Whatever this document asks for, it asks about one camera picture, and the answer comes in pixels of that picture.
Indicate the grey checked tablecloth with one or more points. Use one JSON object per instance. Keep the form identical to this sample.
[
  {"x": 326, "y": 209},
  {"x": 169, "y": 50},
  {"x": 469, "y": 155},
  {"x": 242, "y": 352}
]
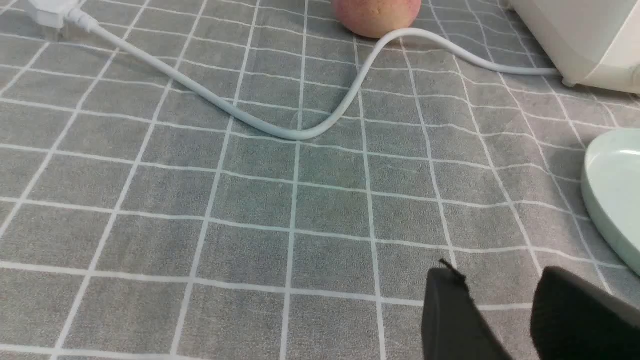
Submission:
[{"x": 140, "y": 222}]

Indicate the white toaster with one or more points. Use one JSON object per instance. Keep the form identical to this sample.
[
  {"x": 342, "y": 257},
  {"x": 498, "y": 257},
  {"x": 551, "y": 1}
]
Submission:
[{"x": 595, "y": 43}]

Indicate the pink peach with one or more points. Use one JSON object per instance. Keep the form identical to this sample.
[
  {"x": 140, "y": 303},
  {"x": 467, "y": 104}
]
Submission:
[{"x": 375, "y": 18}]

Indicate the white power plug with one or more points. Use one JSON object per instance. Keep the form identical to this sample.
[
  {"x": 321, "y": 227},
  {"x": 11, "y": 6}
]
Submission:
[{"x": 54, "y": 13}]

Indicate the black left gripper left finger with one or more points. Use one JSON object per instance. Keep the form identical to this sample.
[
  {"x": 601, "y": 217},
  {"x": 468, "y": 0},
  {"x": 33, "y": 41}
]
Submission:
[{"x": 453, "y": 328}]

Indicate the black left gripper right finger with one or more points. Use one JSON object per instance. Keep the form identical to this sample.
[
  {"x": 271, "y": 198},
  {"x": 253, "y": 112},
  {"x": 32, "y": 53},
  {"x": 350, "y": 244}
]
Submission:
[{"x": 573, "y": 319}]

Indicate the light green plate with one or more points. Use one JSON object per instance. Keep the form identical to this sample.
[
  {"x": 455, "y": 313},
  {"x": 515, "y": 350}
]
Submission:
[{"x": 611, "y": 191}]

